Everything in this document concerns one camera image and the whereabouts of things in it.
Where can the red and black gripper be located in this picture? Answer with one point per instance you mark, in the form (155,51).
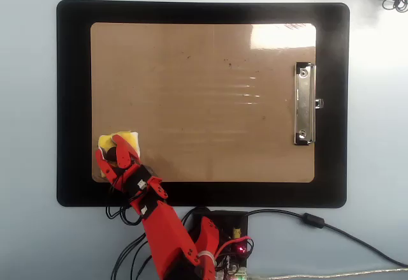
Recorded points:
(143,181)

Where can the yellow sponge with black knob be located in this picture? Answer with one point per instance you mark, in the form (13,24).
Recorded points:
(132,139)

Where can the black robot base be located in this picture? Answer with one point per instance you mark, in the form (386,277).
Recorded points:
(229,222)

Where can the controller circuit board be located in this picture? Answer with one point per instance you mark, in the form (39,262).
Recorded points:
(237,251)

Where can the black mat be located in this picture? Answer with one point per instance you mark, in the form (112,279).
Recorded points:
(73,69)

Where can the brown clipboard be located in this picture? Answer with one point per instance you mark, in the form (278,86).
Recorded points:
(191,69)

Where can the white zip tie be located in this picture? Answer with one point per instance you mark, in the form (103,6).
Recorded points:
(205,256)

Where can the silver metal clipboard clip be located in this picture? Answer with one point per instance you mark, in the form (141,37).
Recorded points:
(304,107)

